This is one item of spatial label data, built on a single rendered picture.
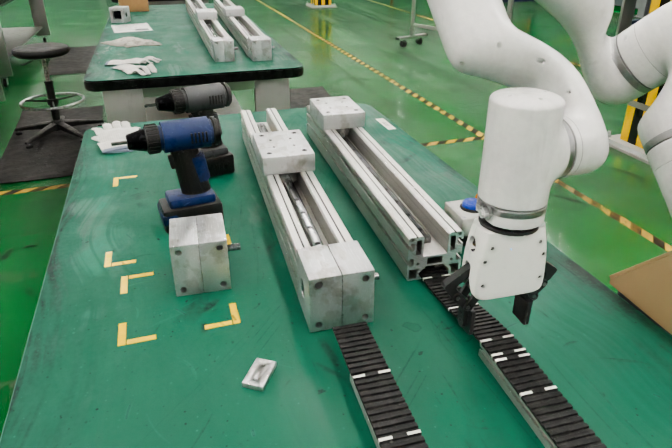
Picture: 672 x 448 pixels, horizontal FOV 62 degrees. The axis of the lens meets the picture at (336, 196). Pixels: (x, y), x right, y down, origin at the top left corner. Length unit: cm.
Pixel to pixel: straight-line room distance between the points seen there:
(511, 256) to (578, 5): 48
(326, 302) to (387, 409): 20
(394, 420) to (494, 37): 47
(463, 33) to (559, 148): 18
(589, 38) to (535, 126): 45
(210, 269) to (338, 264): 23
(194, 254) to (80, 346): 21
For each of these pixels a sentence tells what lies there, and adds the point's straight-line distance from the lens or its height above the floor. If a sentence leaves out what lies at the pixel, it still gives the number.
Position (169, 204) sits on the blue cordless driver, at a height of 84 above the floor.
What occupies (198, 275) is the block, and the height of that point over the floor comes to 82.
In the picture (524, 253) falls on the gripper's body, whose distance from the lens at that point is 75.
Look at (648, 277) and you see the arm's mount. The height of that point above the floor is 84.
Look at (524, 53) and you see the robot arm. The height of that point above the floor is 119.
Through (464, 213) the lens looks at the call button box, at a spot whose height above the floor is 84.
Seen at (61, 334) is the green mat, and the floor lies 78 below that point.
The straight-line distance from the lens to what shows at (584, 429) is 75.
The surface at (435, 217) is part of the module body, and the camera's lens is 101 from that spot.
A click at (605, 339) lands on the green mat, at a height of 78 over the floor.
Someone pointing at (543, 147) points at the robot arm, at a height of 111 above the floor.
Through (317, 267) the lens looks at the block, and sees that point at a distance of 83.
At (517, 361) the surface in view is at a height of 82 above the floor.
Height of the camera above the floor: 133
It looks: 26 degrees down
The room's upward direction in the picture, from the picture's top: straight up
